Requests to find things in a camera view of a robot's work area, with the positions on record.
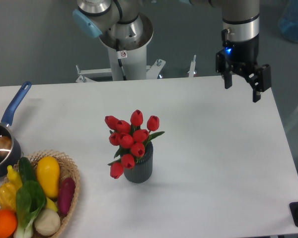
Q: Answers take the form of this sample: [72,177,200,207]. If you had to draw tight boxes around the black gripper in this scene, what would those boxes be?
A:
[216,29,271,103]

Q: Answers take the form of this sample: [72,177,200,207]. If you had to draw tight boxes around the red tulip bouquet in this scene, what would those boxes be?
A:
[104,110,164,179]

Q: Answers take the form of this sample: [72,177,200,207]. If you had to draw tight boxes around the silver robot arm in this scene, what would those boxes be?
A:
[73,0,271,102]

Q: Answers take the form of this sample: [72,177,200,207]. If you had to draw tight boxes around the dark grey ribbed vase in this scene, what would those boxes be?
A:
[124,142,153,183]

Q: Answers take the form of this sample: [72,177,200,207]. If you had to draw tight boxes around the blue transparent container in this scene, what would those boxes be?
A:
[278,0,298,43]

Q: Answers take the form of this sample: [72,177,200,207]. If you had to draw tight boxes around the purple eggplant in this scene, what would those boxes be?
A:
[58,177,75,215]

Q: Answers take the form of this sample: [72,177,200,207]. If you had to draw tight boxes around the yellow squash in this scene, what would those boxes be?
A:
[36,156,60,199]

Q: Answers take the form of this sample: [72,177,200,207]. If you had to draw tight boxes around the yellow banana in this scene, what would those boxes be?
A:
[45,197,58,212]

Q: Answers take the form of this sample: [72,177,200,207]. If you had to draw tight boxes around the dark green cucumber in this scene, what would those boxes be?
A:
[18,157,37,183]

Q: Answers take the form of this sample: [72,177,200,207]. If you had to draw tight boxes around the woven bamboo basket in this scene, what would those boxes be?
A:
[0,150,80,238]

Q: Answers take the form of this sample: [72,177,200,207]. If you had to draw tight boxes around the green bok choy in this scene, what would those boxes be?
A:
[13,179,48,238]

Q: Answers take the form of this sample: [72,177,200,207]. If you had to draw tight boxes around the small yellow gourd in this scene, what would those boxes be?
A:
[7,165,22,189]

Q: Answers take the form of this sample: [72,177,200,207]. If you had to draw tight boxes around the brown bread roll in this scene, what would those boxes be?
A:
[0,136,12,157]

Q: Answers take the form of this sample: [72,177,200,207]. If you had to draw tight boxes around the yellow bell pepper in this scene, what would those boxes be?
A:
[0,182,17,212]

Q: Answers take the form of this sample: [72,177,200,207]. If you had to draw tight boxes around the orange fruit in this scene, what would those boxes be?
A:
[0,209,17,238]

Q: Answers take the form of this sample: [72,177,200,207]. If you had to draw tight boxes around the white metal base frame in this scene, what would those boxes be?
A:
[75,55,198,83]

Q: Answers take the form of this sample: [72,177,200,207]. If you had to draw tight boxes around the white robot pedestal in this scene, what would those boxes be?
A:
[107,46,147,81]

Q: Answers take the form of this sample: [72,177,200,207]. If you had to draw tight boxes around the blue handled saucepan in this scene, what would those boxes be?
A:
[0,81,32,177]

